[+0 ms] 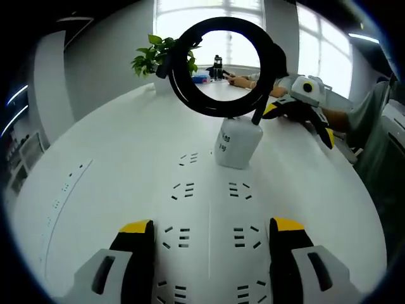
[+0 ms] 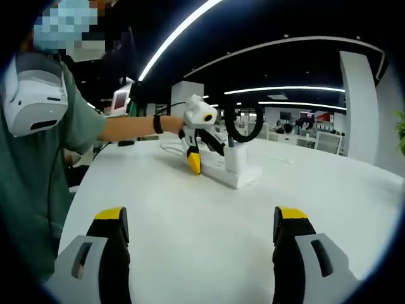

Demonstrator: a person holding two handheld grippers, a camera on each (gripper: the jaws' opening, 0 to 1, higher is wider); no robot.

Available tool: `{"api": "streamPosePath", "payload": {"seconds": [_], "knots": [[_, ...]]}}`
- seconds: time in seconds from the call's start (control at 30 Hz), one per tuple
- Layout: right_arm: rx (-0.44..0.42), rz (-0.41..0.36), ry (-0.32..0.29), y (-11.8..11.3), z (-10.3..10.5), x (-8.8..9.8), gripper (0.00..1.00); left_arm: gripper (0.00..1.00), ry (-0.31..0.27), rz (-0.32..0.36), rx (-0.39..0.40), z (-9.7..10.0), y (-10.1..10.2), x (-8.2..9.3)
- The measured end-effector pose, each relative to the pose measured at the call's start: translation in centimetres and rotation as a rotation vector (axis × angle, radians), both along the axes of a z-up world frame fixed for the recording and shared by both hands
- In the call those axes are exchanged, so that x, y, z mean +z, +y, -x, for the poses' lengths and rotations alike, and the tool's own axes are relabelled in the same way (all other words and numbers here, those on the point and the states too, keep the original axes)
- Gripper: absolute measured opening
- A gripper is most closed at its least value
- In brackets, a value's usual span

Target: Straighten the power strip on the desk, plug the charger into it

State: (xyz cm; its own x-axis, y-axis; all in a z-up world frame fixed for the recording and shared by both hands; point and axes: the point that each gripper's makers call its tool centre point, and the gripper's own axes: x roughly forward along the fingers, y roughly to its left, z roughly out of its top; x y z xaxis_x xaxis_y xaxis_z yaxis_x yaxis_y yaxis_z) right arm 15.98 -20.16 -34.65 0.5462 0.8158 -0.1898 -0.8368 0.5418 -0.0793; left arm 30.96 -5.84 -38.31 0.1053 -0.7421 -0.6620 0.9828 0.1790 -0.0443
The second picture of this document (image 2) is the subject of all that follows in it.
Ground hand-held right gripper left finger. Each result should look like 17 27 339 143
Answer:
46 206 132 304

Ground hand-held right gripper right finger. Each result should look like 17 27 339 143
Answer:
271 205 361 304

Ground white charger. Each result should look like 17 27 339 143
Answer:
223 144 249 174

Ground white power strip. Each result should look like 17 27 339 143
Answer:
199 148 263 190

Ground black charger cable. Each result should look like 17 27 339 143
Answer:
223 99 265 147

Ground white desk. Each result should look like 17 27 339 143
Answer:
44 137 405 304

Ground ceiling light strip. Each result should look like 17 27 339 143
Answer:
258 101 347 111
223 85 347 96
137 0 223 82

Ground person's left hand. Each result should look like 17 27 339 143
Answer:
163 116 186 134

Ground white monitor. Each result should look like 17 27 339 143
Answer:
112 77 135 117

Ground white office chair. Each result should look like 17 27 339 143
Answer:
316 131 346 155

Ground white worn device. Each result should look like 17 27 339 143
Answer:
2 52 69 138

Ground potted green plant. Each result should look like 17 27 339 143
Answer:
392 107 405 150

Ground white power strip cable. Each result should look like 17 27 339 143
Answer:
159 142 188 156

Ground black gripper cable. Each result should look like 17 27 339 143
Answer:
154 100 190 117

